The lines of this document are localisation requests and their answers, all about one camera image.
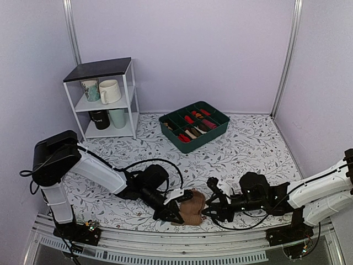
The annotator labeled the brown ribbed sock pair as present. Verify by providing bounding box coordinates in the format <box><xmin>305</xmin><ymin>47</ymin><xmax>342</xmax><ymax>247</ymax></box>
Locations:
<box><xmin>171</xmin><ymin>189</ymin><xmax>206</xmax><ymax>226</ymax></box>

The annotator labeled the dark brown sock in box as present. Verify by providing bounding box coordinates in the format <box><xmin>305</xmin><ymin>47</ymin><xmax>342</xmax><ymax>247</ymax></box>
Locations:
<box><xmin>197</xmin><ymin>123</ymin><xmax>210</xmax><ymax>133</ymax></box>

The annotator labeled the left corner metal post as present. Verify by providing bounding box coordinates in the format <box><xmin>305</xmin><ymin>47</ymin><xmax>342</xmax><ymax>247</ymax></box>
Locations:
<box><xmin>62</xmin><ymin>0</ymin><xmax>82</xmax><ymax>65</ymax></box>

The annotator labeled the red sock back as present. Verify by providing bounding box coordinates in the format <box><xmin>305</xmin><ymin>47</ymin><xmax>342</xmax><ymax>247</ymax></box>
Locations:
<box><xmin>200</xmin><ymin>109</ymin><xmax>211</xmax><ymax>116</ymax></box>

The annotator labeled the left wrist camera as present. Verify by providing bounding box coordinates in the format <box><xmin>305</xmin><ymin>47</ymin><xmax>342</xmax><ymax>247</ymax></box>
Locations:
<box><xmin>163</xmin><ymin>189</ymin><xmax>193</xmax><ymax>205</ymax></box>

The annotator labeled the maroon sock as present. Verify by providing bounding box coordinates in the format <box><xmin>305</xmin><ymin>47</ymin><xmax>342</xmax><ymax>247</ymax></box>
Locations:
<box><xmin>202</xmin><ymin>119</ymin><xmax>217</xmax><ymax>129</ymax></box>

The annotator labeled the red rolled sock front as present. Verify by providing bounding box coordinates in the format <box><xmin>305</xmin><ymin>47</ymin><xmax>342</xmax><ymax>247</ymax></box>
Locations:
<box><xmin>178</xmin><ymin>134</ymin><xmax>191</xmax><ymax>143</ymax></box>

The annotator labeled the floral table mat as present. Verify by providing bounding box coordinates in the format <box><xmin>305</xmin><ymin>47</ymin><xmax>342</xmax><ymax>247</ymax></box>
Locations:
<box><xmin>63</xmin><ymin>114</ymin><xmax>301</xmax><ymax>233</ymax></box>

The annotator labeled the left black cable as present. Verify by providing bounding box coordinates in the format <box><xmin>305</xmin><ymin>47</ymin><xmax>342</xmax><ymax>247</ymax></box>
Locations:
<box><xmin>19</xmin><ymin>145</ymin><xmax>184</xmax><ymax>195</ymax></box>

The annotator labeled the teal patterned mug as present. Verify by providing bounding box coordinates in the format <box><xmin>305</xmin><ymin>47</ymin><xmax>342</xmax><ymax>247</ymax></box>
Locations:
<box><xmin>81</xmin><ymin>79</ymin><xmax>100</xmax><ymax>102</ymax></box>

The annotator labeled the aluminium front rail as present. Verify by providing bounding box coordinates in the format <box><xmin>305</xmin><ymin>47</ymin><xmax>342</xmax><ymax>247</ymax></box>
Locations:
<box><xmin>23</xmin><ymin>212</ymin><xmax>345</xmax><ymax>265</ymax></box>

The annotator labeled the orange striped sock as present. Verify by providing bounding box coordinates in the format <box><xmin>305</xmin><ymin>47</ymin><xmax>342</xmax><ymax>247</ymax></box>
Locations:
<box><xmin>191</xmin><ymin>110</ymin><xmax>204</xmax><ymax>119</ymax></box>

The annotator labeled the right corner metal post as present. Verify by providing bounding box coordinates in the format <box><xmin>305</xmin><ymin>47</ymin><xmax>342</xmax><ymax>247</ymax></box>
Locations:
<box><xmin>270</xmin><ymin>0</ymin><xmax>303</xmax><ymax>119</ymax></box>

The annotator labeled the red rolled sock middle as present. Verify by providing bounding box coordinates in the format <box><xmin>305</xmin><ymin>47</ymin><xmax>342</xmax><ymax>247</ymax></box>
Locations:
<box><xmin>184</xmin><ymin>115</ymin><xmax>194</xmax><ymax>124</ymax></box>

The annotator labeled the green divided sock box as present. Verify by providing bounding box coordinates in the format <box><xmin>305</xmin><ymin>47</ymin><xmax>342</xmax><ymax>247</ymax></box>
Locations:
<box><xmin>159</xmin><ymin>101</ymin><xmax>230</xmax><ymax>154</ymax></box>

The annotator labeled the black cable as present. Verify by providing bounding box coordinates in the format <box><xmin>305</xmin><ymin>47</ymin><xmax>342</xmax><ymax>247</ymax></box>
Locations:
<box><xmin>211</xmin><ymin>190</ymin><xmax>290</xmax><ymax>231</ymax></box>
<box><xmin>19</xmin><ymin>145</ymin><xmax>184</xmax><ymax>195</ymax></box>

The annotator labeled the right black cable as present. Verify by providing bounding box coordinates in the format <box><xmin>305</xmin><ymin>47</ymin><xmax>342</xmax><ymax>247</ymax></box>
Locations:
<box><xmin>211</xmin><ymin>190</ymin><xmax>290</xmax><ymax>231</ymax></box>

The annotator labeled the black mug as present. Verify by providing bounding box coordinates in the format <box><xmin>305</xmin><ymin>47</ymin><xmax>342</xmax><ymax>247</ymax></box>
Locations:
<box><xmin>89</xmin><ymin>110</ymin><xmax>110</xmax><ymax>130</ymax></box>

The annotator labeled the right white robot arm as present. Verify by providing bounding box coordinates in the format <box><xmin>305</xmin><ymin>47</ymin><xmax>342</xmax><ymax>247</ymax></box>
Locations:
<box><xmin>202</xmin><ymin>149</ymin><xmax>352</xmax><ymax>241</ymax></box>

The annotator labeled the red rolled sock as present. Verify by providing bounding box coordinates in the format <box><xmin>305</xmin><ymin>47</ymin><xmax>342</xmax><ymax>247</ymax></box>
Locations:
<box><xmin>184</xmin><ymin>115</ymin><xmax>194</xmax><ymax>124</ymax></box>
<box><xmin>178</xmin><ymin>134</ymin><xmax>191</xmax><ymax>143</ymax></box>

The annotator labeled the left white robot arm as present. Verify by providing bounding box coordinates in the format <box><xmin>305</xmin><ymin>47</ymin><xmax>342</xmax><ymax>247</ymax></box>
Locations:
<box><xmin>32</xmin><ymin>130</ymin><xmax>184</xmax><ymax>240</ymax></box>

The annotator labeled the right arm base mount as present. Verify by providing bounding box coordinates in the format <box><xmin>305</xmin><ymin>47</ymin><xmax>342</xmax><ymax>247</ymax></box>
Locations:
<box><xmin>266</xmin><ymin>206</ymin><xmax>314</xmax><ymax>246</ymax></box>

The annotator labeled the corner metal post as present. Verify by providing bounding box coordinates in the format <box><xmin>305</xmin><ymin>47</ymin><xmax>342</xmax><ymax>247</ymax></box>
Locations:
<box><xmin>270</xmin><ymin>0</ymin><xmax>303</xmax><ymax>119</ymax></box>
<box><xmin>62</xmin><ymin>0</ymin><xmax>82</xmax><ymax>65</ymax></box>

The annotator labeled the beige sock in box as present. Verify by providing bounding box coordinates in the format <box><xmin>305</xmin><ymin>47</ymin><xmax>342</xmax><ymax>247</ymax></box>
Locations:
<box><xmin>185</xmin><ymin>129</ymin><xmax>197</xmax><ymax>139</ymax></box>

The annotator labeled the mint green mug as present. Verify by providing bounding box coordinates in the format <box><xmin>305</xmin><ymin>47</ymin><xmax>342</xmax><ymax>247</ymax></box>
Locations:
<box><xmin>108</xmin><ymin>109</ymin><xmax>126</xmax><ymax>129</ymax></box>

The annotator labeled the white shelf black top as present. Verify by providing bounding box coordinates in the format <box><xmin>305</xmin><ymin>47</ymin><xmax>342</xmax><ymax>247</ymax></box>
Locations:
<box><xmin>63</xmin><ymin>57</ymin><xmax>140</xmax><ymax>141</ymax></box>

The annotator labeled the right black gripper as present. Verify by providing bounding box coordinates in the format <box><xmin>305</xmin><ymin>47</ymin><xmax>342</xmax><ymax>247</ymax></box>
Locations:
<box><xmin>201</xmin><ymin>194</ymin><xmax>266</xmax><ymax>224</ymax></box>

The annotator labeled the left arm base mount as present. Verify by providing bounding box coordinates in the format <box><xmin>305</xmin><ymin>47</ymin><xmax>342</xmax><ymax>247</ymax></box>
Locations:
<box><xmin>52</xmin><ymin>206</ymin><xmax>101</xmax><ymax>246</ymax></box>

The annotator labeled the white ceramic mug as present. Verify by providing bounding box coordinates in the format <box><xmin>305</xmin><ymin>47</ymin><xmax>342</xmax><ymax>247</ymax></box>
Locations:
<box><xmin>99</xmin><ymin>79</ymin><xmax>121</xmax><ymax>105</ymax></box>

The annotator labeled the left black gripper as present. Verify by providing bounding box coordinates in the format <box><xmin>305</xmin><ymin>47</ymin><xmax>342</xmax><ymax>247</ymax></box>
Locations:
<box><xmin>141</xmin><ymin>187</ymin><xmax>184</xmax><ymax>224</ymax></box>

